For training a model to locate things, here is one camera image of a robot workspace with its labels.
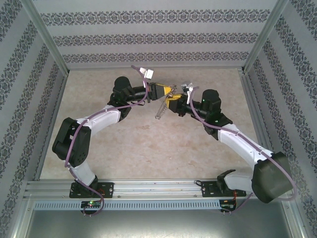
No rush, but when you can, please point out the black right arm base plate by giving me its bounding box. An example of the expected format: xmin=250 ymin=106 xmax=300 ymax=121
xmin=200 ymin=179 xmax=247 ymax=198

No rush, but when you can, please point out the slotted grey cable duct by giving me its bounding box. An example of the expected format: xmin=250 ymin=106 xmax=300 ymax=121
xmin=33 ymin=200 xmax=221 ymax=211

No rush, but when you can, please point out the circuit board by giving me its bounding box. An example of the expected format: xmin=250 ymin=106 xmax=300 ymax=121
xmin=219 ymin=199 xmax=237 ymax=211
xmin=81 ymin=200 xmax=102 ymax=211

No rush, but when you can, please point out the right circuit board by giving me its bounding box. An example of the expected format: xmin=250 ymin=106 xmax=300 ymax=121
xmin=219 ymin=199 xmax=237 ymax=211

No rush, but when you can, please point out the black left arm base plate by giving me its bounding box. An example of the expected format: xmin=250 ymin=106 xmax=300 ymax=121
xmin=69 ymin=182 xmax=115 ymax=199

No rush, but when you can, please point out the aluminium frame rail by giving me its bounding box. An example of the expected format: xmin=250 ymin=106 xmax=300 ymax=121
xmin=66 ymin=63 xmax=246 ymax=71
xmin=237 ymin=69 xmax=274 ymax=156
xmin=33 ymin=70 xmax=70 ymax=181

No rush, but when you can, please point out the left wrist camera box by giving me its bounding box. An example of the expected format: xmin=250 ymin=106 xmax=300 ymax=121
xmin=139 ymin=67 xmax=155 ymax=80

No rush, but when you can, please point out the left circuit board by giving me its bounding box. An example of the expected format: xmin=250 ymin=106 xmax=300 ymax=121
xmin=81 ymin=200 xmax=102 ymax=211

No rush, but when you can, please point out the aluminium frame post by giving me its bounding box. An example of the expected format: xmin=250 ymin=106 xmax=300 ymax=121
xmin=243 ymin=0 xmax=291 ymax=74
xmin=19 ymin=0 xmax=69 ymax=74

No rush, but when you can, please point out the grey metal sheet panel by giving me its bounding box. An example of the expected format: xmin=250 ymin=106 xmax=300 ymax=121
xmin=9 ymin=198 xmax=307 ymax=238

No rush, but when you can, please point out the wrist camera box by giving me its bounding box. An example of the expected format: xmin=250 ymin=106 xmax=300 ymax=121
xmin=139 ymin=67 xmax=155 ymax=80
xmin=180 ymin=81 xmax=194 ymax=104

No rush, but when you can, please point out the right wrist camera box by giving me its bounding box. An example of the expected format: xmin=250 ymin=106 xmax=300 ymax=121
xmin=180 ymin=81 xmax=194 ymax=104

